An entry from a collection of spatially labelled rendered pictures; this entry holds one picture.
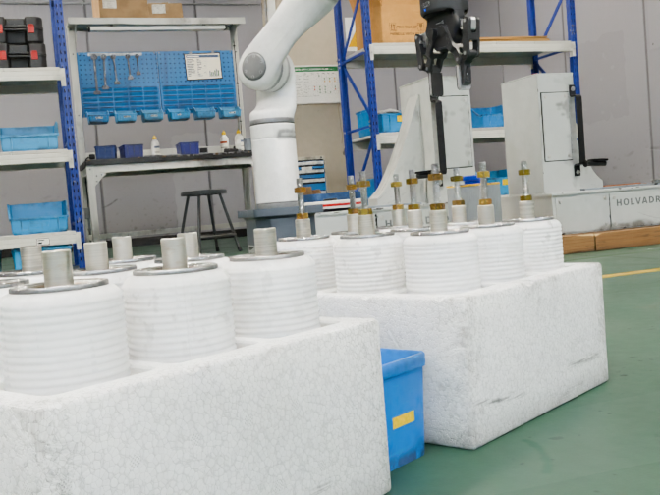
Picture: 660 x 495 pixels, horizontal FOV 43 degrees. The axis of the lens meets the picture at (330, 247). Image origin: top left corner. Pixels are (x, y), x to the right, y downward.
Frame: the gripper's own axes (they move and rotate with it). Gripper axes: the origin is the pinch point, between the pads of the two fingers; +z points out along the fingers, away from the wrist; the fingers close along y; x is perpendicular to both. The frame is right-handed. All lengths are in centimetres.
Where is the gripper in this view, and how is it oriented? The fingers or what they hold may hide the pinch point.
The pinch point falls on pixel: (450, 84)
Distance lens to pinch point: 135.6
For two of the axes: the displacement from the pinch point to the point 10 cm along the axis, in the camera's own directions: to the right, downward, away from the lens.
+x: 8.7, -1.0, 4.9
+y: 4.9, 0.1, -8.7
